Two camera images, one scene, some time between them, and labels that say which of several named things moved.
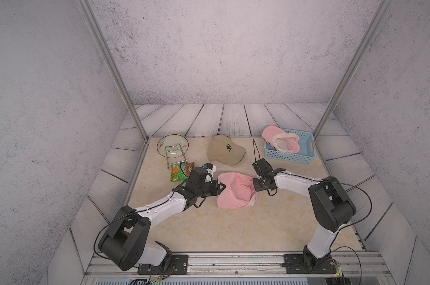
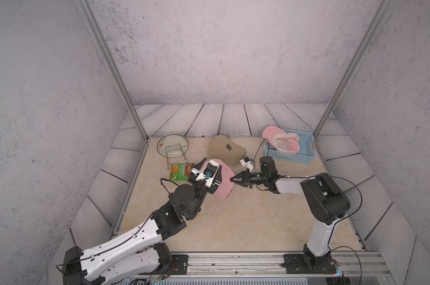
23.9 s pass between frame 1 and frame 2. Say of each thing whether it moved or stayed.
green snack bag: stayed
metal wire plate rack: stayed
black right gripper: moved
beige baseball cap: stayed
